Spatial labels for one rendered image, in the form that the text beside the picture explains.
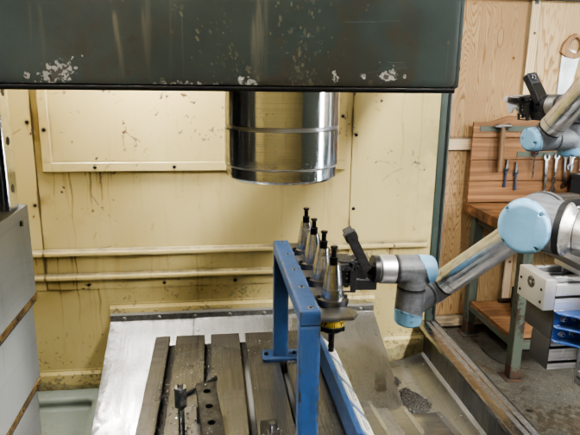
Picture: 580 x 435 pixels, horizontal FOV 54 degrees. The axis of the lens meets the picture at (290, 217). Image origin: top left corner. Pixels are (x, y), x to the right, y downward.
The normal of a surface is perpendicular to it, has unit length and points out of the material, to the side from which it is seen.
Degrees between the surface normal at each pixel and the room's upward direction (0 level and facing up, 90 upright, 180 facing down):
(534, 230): 90
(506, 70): 90
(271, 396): 0
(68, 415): 0
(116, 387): 27
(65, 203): 90
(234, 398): 0
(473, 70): 90
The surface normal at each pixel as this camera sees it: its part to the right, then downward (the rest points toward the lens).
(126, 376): 0.07, -0.78
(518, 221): -0.73, 0.15
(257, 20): 0.13, 0.24
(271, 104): -0.18, 0.23
